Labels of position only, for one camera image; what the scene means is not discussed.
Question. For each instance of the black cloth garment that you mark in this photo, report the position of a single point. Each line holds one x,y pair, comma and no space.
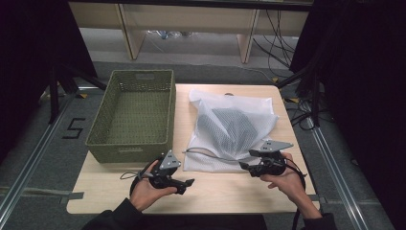
230,127

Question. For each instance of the green woven basket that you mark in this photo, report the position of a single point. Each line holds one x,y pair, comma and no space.
142,108

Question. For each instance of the black metal stand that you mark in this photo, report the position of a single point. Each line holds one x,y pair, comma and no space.
316,96
54,96

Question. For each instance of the white mesh laundry bag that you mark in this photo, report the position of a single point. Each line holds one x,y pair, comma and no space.
204,159

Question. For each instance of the light wooden desk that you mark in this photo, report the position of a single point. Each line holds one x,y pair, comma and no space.
191,19

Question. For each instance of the person's right hand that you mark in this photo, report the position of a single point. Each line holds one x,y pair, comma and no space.
292,183

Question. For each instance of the person's dark lap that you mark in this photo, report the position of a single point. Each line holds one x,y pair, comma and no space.
207,223

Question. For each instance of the metal floor rail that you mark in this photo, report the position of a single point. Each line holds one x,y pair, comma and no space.
335,179
32,159

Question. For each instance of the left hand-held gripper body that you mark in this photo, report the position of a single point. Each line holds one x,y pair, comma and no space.
169,163

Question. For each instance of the dark curtain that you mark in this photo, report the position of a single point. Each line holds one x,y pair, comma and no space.
367,80
28,64

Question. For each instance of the person's left hand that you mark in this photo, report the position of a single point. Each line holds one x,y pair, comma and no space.
143,193

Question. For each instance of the grey floor tape strip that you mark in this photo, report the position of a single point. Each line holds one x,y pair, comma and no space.
48,192

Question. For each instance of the clear plastic bag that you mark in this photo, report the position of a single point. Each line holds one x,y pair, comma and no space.
169,34

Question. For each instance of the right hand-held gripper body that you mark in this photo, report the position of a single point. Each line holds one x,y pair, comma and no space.
273,146

